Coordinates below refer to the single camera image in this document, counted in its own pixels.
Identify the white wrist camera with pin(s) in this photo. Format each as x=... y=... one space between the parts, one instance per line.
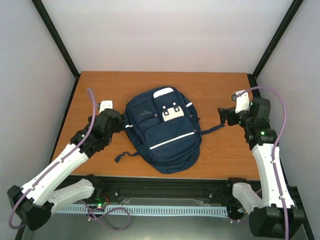
x=242 y=101
x=105 y=104

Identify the light blue slotted cable duct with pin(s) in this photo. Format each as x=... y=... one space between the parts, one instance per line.
x=162 y=211

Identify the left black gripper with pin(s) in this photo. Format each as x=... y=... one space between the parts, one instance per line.
x=121 y=124

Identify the black frame post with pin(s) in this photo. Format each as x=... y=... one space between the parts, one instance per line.
x=280 y=31
x=44 y=15

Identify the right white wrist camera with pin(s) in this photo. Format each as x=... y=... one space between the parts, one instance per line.
x=242 y=101

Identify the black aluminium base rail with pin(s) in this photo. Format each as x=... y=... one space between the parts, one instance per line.
x=212 y=191

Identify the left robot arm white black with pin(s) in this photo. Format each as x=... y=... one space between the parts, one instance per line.
x=37 y=200

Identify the left black frame post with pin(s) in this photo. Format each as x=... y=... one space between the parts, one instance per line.
x=44 y=15

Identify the navy blue student backpack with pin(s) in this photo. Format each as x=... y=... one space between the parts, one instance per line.
x=163 y=126

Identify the right black frame post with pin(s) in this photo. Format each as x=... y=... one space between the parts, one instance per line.
x=280 y=31

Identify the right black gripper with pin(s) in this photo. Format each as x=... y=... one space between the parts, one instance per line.
x=223 y=112

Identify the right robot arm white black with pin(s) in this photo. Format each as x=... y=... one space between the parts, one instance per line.
x=274 y=213

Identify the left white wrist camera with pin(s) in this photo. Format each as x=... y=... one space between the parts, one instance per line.
x=105 y=104

